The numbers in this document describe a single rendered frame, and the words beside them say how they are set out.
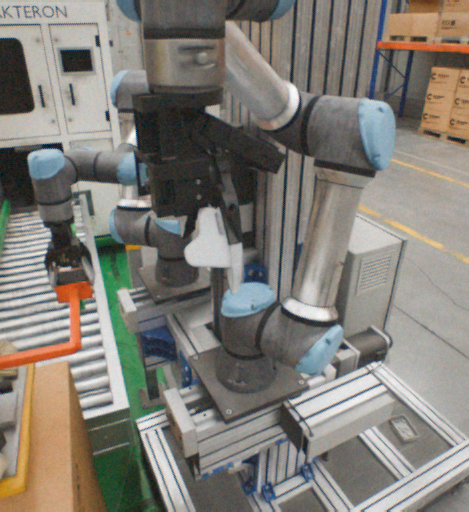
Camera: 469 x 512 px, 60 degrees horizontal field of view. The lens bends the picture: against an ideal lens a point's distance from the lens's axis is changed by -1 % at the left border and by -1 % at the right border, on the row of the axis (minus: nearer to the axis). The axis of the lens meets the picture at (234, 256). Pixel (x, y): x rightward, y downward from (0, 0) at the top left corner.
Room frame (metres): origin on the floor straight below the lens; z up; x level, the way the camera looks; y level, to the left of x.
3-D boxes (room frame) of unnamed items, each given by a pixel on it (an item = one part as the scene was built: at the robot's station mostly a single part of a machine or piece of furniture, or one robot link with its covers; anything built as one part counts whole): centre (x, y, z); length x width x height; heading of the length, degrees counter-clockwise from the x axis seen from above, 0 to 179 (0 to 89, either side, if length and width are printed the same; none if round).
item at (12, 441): (0.57, 0.47, 1.08); 0.34 x 0.10 x 0.05; 20
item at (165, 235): (1.19, 0.20, 1.20); 0.13 x 0.12 x 0.14; 75
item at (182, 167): (0.42, 0.05, 1.66); 0.09 x 0.08 x 0.12; 117
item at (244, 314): (0.74, -0.04, 1.20); 0.13 x 0.12 x 0.14; 53
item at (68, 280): (0.90, 0.42, 1.18); 0.09 x 0.08 x 0.05; 110
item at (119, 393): (2.10, 0.82, 0.50); 2.31 x 0.05 x 0.19; 21
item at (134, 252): (1.61, 0.44, 0.50); 0.07 x 0.07 x 1.00; 21
